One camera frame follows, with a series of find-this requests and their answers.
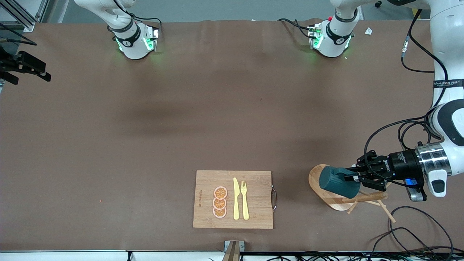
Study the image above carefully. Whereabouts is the teal cup yellow inside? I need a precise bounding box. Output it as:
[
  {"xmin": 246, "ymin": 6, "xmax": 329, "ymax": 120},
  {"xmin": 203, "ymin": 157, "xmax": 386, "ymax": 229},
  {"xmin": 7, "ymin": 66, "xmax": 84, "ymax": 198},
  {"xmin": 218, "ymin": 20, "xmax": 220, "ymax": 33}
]
[{"xmin": 319, "ymin": 166, "xmax": 361, "ymax": 199}]

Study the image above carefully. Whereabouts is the wooden mug rack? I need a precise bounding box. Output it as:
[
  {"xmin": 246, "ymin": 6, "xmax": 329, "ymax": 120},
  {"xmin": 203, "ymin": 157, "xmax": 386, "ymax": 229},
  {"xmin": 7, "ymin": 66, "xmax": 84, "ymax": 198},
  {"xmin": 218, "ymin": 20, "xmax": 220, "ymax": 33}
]
[{"xmin": 308, "ymin": 164, "xmax": 397, "ymax": 223}]

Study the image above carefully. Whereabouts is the yellow plastic fork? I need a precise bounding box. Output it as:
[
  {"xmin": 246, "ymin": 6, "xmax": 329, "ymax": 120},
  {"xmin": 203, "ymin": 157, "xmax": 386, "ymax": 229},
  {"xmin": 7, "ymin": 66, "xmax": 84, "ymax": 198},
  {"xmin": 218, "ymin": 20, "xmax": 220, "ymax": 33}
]
[{"xmin": 240, "ymin": 181, "xmax": 250, "ymax": 221}]

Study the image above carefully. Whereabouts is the yellow plastic knife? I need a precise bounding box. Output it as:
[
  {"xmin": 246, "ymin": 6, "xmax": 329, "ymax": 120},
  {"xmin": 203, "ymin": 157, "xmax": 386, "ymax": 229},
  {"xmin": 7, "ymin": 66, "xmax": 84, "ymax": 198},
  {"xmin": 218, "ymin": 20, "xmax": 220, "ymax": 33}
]
[{"xmin": 233, "ymin": 177, "xmax": 240, "ymax": 220}]

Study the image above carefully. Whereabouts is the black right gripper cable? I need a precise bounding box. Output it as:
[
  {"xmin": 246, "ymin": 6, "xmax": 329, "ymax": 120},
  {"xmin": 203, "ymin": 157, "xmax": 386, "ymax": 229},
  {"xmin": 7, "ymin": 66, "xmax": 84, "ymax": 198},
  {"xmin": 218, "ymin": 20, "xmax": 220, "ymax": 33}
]
[{"xmin": 0, "ymin": 22, "xmax": 37, "ymax": 46}]

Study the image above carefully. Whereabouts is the aluminium frame profile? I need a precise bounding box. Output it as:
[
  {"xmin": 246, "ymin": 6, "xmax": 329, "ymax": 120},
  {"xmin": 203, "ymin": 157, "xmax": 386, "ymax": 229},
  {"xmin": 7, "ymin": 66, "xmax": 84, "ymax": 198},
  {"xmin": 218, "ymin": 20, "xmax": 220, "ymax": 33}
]
[{"xmin": 0, "ymin": 0, "xmax": 49, "ymax": 32}]

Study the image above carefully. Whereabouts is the black cable along edge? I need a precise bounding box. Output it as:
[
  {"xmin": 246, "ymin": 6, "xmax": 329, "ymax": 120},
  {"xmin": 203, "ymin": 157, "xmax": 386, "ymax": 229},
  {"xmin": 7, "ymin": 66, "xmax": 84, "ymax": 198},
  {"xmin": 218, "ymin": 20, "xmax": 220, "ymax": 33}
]
[{"xmin": 241, "ymin": 251, "xmax": 464, "ymax": 261}]

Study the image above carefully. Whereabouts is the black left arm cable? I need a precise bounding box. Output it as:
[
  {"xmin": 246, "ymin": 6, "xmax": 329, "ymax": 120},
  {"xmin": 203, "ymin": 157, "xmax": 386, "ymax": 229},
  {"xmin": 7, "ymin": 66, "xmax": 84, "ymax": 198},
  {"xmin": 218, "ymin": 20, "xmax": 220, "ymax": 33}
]
[{"xmin": 364, "ymin": 9, "xmax": 449, "ymax": 189}]

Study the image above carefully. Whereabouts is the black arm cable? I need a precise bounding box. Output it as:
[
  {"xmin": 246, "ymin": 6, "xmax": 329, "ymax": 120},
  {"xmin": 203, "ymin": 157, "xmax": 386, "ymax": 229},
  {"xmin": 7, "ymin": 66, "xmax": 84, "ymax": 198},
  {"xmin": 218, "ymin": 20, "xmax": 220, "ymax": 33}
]
[
  {"xmin": 364, "ymin": 9, "xmax": 449, "ymax": 189},
  {"xmin": 111, "ymin": 0, "xmax": 162, "ymax": 37}
]

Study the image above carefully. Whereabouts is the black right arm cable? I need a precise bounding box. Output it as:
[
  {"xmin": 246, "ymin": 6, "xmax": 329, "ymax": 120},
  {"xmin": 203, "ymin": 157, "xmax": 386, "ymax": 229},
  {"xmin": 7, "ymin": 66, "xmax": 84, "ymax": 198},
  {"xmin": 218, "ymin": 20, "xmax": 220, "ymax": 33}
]
[{"xmin": 111, "ymin": 0, "xmax": 162, "ymax": 37}]

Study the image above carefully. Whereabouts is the bamboo cutting board metal handle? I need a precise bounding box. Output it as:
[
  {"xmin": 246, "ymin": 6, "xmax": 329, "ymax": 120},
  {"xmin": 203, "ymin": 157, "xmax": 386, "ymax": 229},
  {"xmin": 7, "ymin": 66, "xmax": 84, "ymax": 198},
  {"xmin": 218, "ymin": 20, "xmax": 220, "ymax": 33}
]
[{"xmin": 192, "ymin": 170, "xmax": 278, "ymax": 229}]

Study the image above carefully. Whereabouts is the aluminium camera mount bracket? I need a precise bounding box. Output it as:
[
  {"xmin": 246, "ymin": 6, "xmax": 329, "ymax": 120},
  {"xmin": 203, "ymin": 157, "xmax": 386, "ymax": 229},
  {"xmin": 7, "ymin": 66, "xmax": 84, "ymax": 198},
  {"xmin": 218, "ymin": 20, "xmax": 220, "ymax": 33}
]
[{"xmin": 224, "ymin": 240, "xmax": 245, "ymax": 261}]

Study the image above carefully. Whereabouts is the black base cable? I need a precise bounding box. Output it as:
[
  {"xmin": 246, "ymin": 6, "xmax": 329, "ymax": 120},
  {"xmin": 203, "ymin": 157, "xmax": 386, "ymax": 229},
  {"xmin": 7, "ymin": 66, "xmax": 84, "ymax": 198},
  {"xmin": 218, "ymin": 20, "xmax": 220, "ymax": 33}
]
[{"xmin": 277, "ymin": 18, "xmax": 313, "ymax": 38}]

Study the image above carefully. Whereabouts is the white table edge rail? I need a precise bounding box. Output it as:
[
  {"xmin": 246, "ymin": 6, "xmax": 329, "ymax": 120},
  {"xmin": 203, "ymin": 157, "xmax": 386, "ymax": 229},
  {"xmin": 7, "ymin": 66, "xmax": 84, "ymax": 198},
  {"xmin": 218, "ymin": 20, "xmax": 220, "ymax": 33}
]
[{"xmin": 0, "ymin": 250, "xmax": 225, "ymax": 261}]

